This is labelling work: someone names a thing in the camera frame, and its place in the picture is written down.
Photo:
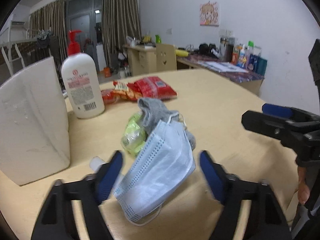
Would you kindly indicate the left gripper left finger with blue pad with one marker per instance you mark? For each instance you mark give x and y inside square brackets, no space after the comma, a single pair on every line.
[56,218]

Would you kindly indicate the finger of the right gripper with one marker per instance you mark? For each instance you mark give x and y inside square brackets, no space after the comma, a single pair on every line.
[291,113]
[269,125]

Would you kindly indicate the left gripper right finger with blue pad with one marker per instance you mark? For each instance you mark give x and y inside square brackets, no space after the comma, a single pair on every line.
[266,219]

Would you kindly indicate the white translucent soft piece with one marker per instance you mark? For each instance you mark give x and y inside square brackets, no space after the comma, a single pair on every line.
[96,163]

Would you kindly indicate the green pink tissue pack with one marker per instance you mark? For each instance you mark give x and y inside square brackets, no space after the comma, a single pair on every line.
[134,136]

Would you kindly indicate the light blue face mask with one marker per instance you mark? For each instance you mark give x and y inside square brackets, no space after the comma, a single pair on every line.
[163,164]

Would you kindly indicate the grey sock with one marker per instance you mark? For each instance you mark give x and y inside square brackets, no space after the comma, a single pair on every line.
[154,110]

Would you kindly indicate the person's right hand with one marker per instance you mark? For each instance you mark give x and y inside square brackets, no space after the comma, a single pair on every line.
[303,189]

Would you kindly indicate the patterned cloth side desk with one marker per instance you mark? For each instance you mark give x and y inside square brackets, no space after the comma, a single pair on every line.
[245,78]

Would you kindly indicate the white styrofoam box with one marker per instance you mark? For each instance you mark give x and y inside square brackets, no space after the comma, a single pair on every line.
[34,124]

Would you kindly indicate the black headphones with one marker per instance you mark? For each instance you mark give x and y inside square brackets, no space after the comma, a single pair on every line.
[208,49]

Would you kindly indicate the yellow plush toy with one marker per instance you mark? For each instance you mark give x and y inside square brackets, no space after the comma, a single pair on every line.
[181,53]

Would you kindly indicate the wooden smiley chair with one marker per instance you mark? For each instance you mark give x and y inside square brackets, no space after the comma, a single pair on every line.
[165,57]

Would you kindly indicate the red wet wipes pack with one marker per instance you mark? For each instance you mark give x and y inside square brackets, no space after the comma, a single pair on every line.
[156,88]

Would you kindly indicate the red orange snack bag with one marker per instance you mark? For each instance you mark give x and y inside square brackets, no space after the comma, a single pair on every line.
[121,91]

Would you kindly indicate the green bottle on desk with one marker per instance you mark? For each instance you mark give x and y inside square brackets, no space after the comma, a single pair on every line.
[158,39]

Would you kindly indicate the white lotion pump bottle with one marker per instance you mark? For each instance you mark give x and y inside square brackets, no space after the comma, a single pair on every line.
[81,81]

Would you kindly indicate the beige drawer desk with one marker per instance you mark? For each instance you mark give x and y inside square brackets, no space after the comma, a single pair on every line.
[142,59]

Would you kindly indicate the metal bunk bed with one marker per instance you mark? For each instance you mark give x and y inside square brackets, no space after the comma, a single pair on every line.
[21,46]

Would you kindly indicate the right brown curtain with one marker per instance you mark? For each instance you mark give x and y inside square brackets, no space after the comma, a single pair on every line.
[119,19]

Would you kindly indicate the brown curtain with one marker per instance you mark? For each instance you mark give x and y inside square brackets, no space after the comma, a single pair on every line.
[52,17]
[119,19]

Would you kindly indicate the left brown curtain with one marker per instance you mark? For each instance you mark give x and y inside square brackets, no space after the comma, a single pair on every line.
[52,17]

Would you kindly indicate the glass balcony door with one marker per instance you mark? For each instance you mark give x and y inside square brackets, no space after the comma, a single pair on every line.
[85,16]

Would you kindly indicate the anime girl wall poster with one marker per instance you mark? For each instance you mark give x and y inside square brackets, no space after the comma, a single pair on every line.
[210,14]

